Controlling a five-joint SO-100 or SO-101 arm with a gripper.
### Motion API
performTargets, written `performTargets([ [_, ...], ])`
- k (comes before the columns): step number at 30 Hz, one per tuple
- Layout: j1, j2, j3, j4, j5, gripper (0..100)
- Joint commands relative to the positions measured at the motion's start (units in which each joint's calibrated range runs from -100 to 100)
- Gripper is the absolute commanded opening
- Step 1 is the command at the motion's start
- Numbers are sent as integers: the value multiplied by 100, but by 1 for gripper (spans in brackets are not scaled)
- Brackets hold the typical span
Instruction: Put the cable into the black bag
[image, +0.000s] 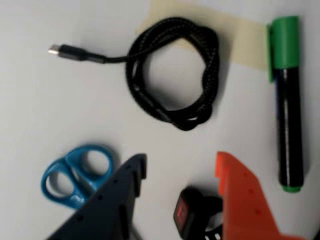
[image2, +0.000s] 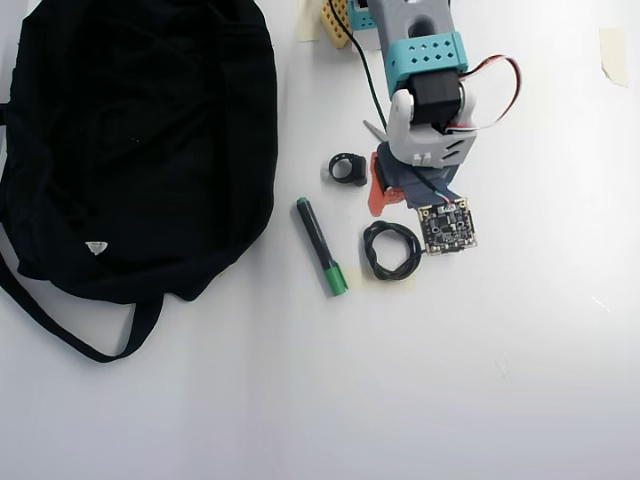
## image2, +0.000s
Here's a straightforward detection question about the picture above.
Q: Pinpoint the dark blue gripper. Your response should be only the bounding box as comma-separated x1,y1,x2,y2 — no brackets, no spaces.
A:
366,142,464,217

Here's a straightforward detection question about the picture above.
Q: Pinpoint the black USB cable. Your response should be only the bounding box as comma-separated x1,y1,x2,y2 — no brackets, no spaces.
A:
362,219,427,282

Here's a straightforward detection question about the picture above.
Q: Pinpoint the yellow perforated robot base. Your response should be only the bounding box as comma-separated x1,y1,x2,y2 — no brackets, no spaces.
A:
319,0,359,50

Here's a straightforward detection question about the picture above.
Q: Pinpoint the black fabric bag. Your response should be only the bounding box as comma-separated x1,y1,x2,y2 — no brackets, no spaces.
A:
0,0,280,365

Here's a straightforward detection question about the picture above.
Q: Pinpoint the black marker with green cap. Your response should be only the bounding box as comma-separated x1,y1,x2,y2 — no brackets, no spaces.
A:
293,196,350,298

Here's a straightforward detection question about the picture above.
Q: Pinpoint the long masking tape strip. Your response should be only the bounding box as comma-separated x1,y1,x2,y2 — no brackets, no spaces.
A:
347,264,419,294

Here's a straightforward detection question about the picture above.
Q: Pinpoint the masking tape strip beside base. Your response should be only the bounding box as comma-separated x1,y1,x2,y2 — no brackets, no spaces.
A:
298,0,324,42

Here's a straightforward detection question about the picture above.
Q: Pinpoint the torn masking tape piece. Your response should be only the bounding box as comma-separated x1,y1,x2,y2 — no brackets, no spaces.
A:
598,27,630,89

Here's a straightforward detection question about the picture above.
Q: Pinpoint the black plastic ring clip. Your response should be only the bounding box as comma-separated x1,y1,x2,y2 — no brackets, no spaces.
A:
327,151,370,189

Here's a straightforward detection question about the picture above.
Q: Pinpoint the bare camera circuit board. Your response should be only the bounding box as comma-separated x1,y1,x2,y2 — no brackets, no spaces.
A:
417,196,479,256

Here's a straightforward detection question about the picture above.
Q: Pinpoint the thin black camera cable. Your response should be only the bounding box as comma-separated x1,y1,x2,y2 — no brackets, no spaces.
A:
327,0,451,204

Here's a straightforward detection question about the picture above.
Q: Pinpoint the red white servo wire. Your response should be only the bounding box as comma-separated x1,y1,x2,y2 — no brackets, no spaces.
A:
447,56,522,134

